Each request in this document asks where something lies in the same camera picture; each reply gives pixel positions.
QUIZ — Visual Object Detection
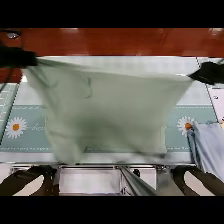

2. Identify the pale green shirt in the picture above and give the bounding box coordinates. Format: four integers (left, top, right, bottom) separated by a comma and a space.
22, 56, 195, 165

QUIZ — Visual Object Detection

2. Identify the light blue garment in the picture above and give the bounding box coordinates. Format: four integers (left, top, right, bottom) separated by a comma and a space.
186, 121, 224, 184

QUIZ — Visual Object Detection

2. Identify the silver frame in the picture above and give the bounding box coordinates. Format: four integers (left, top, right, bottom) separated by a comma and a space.
9, 163, 198, 197

